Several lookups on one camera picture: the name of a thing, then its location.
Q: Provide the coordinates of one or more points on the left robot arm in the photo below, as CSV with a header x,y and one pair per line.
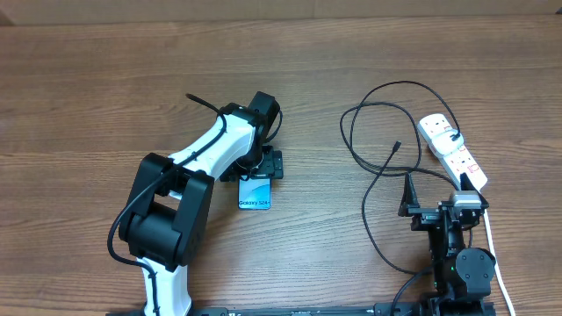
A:
x,y
163,223

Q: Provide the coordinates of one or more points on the white charger plug adapter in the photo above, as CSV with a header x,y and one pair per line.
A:
x,y
446,143

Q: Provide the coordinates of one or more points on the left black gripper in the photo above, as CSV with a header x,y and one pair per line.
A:
x,y
272,166

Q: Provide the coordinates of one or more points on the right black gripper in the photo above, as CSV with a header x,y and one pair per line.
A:
x,y
423,216

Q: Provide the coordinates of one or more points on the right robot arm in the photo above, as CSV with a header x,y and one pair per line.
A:
x,y
462,274

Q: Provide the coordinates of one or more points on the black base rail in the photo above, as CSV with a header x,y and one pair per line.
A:
x,y
380,309

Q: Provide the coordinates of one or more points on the white power strip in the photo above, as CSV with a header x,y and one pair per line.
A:
x,y
458,162

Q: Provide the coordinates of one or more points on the Samsung Galaxy smartphone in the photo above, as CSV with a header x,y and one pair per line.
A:
x,y
254,194

